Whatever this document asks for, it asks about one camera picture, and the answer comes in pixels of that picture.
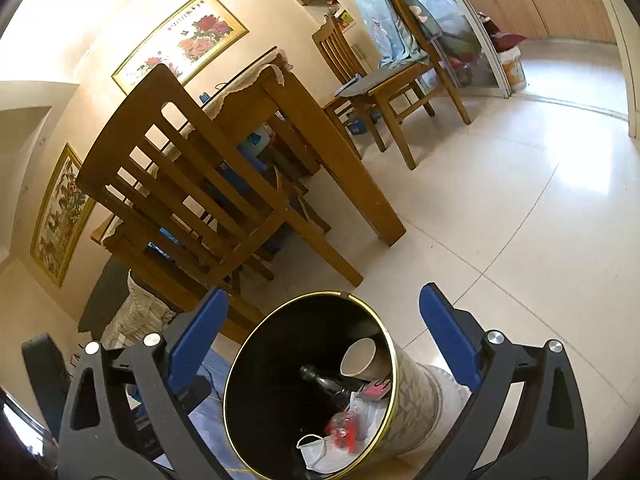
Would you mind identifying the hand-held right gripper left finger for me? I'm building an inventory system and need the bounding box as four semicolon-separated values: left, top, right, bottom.
57;287;230;480

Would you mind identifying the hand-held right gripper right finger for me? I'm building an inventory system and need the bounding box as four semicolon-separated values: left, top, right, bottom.
414;283;589;480

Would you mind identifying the metal trash can gold rim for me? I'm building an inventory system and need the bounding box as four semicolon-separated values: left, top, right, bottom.
222;290;442;479

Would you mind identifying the paper cup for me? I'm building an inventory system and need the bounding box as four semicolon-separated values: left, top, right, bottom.
339;337;394;382

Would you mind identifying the dark glass bottle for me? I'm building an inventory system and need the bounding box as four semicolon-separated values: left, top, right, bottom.
299;364;362;403

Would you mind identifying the red wrapper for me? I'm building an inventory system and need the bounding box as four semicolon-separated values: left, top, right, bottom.
324;406;368;455

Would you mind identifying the lace sofa cover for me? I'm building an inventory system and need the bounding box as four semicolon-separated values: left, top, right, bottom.
100;269;177;350

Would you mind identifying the blue tablecloth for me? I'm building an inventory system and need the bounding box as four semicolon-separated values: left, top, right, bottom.
152;349;263;480

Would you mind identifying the grey sofa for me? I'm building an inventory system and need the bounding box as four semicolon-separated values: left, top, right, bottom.
77;259;177;348

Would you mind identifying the blue shopping bag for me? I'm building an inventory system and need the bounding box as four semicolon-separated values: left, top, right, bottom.
200;155;287;257

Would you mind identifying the gold-framed bird painting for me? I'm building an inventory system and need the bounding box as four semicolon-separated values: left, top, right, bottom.
29;142;97;289

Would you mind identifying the wooden chair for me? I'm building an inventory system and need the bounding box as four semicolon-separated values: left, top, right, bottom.
311;14;388;154
75;62;364;313
320;0;473;172

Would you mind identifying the wooden dining table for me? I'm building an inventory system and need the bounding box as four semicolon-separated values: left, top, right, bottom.
90;47;407;347

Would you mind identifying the grey seat cushion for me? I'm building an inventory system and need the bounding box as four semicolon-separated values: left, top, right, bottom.
334;64;432;101

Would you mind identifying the white plastic bucket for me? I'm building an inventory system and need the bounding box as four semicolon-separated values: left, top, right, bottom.
497;45;527;94

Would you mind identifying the light blue cloth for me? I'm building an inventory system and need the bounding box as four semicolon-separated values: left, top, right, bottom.
354;0;482;70

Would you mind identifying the flower painting gold frame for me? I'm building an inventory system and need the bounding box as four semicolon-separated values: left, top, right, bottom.
110;0;250;96

